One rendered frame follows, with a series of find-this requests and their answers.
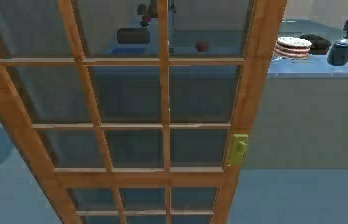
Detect wooden glass-paned room door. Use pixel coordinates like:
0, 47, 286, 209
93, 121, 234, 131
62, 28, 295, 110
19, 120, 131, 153
0, 0, 288, 224

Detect red apple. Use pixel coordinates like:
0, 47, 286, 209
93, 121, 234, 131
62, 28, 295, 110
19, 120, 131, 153
195, 40, 210, 53

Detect blue flat plate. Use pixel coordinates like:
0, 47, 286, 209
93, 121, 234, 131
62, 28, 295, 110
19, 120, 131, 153
111, 47, 147, 56

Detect dark brown bread loaf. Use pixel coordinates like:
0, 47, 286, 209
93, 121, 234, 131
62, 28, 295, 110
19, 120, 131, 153
116, 27, 151, 45

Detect dark red round fruit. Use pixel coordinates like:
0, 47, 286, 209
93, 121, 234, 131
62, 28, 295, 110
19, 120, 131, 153
139, 13, 152, 28

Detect grey counter with blue top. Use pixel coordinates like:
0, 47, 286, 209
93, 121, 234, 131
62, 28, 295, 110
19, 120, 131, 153
100, 18, 348, 170

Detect red and white striped bowl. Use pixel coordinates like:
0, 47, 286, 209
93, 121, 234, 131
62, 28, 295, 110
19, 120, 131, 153
273, 36, 313, 60

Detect black flat pan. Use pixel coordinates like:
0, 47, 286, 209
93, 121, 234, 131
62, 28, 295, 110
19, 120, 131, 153
299, 33, 332, 56

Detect dark blue kettle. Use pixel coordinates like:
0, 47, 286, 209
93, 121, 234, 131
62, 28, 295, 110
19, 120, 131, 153
327, 17, 348, 67

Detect yellow door handle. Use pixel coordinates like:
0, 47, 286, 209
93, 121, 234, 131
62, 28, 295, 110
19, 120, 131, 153
227, 133, 250, 167

